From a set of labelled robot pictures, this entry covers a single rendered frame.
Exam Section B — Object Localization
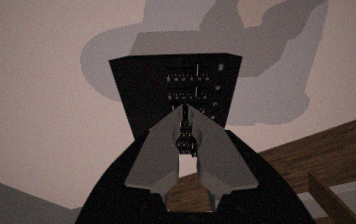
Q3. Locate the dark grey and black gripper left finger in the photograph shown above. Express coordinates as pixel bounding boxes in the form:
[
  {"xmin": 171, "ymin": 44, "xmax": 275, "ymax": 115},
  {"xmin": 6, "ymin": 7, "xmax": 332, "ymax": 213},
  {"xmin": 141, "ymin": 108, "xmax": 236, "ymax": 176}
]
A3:
[{"xmin": 75, "ymin": 104, "xmax": 185, "ymax": 224}]

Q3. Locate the black lighting desk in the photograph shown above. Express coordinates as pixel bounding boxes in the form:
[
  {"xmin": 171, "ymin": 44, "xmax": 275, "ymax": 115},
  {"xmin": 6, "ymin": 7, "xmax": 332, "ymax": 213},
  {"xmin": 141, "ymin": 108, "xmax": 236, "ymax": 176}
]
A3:
[{"xmin": 108, "ymin": 53, "xmax": 243, "ymax": 157}]

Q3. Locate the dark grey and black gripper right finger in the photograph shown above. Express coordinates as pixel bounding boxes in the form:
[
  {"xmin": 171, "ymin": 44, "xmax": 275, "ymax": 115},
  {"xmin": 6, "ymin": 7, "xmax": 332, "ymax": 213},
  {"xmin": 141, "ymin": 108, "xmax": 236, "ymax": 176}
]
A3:
[{"xmin": 185, "ymin": 104, "xmax": 316, "ymax": 224}]

